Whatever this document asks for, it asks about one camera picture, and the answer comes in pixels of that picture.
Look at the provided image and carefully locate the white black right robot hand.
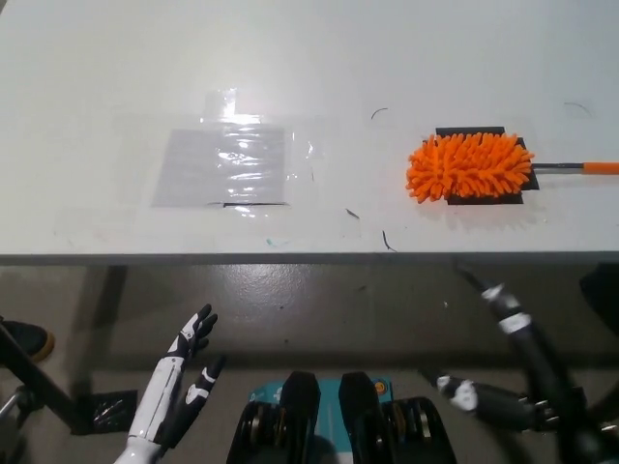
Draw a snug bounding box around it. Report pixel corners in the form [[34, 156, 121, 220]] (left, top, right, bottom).
[[433, 259, 597, 437]]

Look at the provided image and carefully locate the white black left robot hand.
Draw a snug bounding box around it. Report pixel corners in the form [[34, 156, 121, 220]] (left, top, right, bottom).
[[126, 303, 227, 450]]

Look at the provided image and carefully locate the orange microfibre extendable duster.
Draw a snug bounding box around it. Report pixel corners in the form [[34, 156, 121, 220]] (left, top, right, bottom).
[[404, 132, 619, 204]]

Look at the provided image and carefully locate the grey desk leg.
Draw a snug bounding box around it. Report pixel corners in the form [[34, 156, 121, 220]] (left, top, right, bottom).
[[76, 265, 128, 393]]

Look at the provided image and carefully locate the black floor tape patch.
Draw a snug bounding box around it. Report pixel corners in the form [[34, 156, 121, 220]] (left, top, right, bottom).
[[72, 389, 139, 435]]

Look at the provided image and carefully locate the black shoe tan sole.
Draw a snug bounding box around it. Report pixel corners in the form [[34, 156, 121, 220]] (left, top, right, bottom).
[[0, 318, 56, 363]]

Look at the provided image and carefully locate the clear taped plastic sheet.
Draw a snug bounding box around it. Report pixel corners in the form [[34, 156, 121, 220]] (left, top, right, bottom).
[[149, 86, 320, 214]]

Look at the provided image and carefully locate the black metal frame leg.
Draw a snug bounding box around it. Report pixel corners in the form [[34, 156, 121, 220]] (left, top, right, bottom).
[[0, 321, 87, 435]]

